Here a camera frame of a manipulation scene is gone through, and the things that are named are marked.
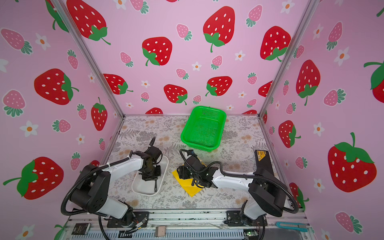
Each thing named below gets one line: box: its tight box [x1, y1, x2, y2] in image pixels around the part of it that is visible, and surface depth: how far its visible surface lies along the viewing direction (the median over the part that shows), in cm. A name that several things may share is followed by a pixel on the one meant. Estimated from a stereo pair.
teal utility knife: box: [275, 222, 310, 232], surface depth 73 cm
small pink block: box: [155, 226, 166, 237], surface depth 70 cm
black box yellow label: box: [253, 150, 274, 176], surface depth 96 cm
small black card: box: [71, 223, 91, 235], surface depth 71 cm
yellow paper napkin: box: [171, 170, 205, 197], surface depth 86 cm
